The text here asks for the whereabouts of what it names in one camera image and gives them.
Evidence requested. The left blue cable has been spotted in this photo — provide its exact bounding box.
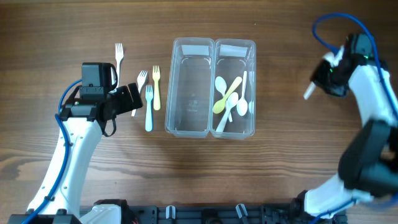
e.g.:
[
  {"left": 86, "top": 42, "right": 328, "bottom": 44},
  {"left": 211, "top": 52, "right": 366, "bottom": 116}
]
[{"left": 20, "top": 78, "right": 83, "bottom": 224}]

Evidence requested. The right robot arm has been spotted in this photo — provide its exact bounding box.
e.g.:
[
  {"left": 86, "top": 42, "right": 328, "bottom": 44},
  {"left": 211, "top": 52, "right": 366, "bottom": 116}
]
[{"left": 289, "top": 34, "right": 397, "bottom": 223}]

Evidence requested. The white plastic fork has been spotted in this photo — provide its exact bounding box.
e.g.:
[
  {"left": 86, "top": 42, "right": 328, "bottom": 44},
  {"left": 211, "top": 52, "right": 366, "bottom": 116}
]
[
  {"left": 131, "top": 70, "right": 149, "bottom": 118},
  {"left": 113, "top": 43, "right": 124, "bottom": 92}
]

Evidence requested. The right clear plastic container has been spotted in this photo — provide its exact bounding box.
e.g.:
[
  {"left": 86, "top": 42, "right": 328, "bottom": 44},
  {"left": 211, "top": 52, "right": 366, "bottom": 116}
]
[{"left": 210, "top": 39, "right": 256, "bottom": 139}]

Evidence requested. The left clear plastic container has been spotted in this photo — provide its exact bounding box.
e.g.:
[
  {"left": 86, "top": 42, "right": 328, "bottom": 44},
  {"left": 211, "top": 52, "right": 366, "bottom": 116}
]
[{"left": 165, "top": 37, "right": 215, "bottom": 138}]

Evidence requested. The yellow plastic fork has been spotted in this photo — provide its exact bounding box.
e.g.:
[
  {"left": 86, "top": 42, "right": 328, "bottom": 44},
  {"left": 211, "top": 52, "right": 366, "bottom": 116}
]
[{"left": 152, "top": 65, "right": 161, "bottom": 111}]

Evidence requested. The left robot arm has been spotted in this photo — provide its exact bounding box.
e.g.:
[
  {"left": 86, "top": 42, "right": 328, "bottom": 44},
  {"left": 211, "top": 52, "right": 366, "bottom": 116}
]
[{"left": 8, "top": 62, "right": 142, "bottom": 223}]

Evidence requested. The white plastic spoon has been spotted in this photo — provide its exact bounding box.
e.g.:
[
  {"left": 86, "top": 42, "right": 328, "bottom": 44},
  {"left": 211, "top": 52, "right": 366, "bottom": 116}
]
[
  {"left": 236, "top": 71, "right": 248, "bottom": 116},
  {"left": 216, "top": 92, "right": 238, "bottom": 133},
  {"left": 215, "top": 77, "right": 230, "bottom": 107},
  {"left": 303, "top": 82, "right": 317, "bottom": 100}
]

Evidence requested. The light blue plastic fork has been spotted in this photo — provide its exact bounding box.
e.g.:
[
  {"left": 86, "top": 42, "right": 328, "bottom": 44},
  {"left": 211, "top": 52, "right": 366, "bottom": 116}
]
[{"left": 145, "top": 85, "right": 154, "bottom": 132}]

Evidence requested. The yellow plastic spoon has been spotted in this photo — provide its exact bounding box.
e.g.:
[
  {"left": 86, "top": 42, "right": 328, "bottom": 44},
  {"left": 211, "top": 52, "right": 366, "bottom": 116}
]
[{"left": 213, "top": 77, "right": 243, "bottom": 114}]

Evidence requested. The clear plastic container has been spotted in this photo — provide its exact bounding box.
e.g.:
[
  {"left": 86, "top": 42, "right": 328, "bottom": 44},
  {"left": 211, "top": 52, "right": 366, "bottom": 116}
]
[
  {"left": 210, "top": 39, "right": 256, "bottom": 139},
  {"left": 165, "top": 37, "right": 215, "bottom": 138}
]

